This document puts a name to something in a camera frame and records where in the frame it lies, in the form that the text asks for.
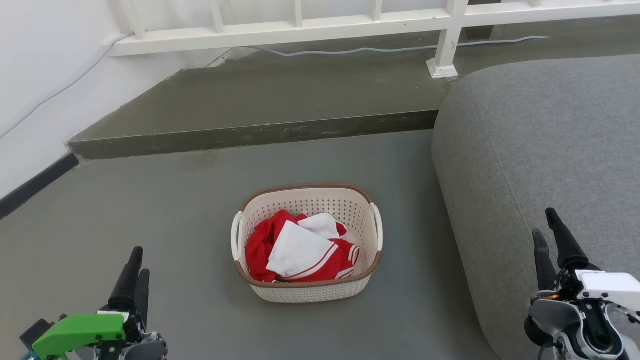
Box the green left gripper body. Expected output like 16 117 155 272
31 309 147 360

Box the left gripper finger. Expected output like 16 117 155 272
108 246 144 312
134 268 151 326

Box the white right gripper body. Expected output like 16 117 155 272
537 264 640 312

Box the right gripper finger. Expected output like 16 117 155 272
544 207 590 271
532 228 558 292

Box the cream perforated plastic laundry basket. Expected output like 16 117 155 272
230 183 384 304

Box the grey fabric sofa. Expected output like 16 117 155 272
431 53 640 360

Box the red garment with white stripes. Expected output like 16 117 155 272
244 209 361 284

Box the black baseboard strip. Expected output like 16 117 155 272
0 152 81 221

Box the white garment with red trim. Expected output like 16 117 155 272
266 213 343 279

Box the white wooden railing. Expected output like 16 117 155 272
108 0 640 80

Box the light blue wall cable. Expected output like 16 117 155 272
0 32 134 140

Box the light blue floor cable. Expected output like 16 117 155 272
245 35 552 58

